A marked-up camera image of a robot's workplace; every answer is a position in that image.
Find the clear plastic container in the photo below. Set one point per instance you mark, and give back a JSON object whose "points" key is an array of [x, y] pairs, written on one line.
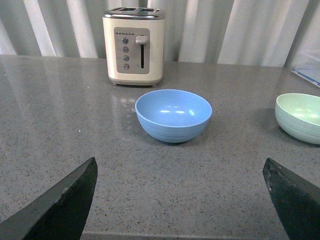
{"points": [[308, 66]]}

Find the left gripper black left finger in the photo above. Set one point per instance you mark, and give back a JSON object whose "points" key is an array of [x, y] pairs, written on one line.
{"points": [[58, 214]]}

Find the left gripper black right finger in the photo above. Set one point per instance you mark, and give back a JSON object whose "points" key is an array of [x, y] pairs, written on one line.
{"points": [[296, 201]]}

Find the green bowl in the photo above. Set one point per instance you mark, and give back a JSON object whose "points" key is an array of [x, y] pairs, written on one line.
{"points": [[298, 114]]}

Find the blue bowl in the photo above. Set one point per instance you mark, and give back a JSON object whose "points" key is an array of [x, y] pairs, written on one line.
{"points": [[172, 115]]}

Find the cream two-slot toaster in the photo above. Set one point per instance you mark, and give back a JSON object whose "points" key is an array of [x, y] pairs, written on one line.
{"points": [[134, 42]]}

